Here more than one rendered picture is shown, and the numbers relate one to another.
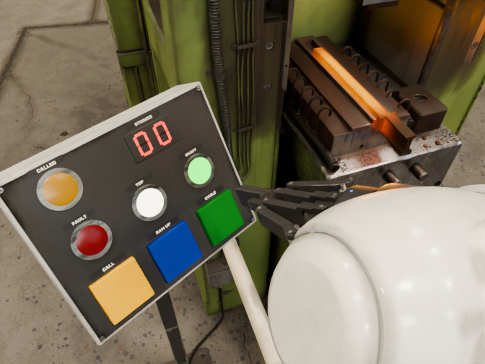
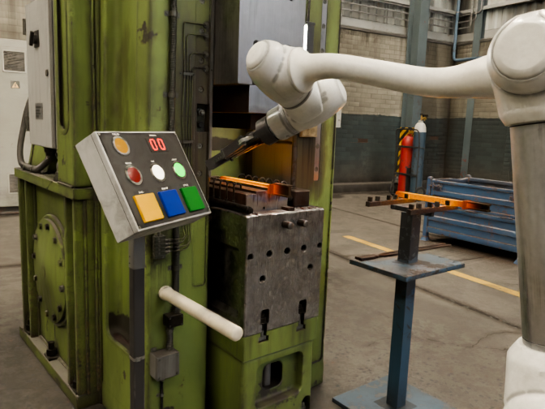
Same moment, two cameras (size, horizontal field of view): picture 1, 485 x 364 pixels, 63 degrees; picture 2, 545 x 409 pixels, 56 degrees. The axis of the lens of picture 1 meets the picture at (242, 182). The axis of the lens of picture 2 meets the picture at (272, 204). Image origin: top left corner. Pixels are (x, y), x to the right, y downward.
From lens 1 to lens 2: 1.15 m
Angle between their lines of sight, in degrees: 41
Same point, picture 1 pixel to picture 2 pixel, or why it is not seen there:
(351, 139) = (257, 200)
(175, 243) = (172, 197)
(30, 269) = not seen: outside the picture
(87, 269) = (132, 187)
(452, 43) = (302, 165)
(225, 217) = (195, 198)
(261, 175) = (197, 251)
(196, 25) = (161, 125)
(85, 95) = not seen: outside the picture
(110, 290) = (143, 202)
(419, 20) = (281, 156)
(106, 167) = (138, 147)
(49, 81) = not seen: outside the picture
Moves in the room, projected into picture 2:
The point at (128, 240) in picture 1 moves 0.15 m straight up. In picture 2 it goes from (149, 185) to (149, 128)
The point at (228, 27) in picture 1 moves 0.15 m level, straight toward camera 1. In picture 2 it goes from (178, 130) to (187, 131)
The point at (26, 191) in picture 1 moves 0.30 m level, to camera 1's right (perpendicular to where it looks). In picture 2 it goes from (108, 139) to (221, 142)
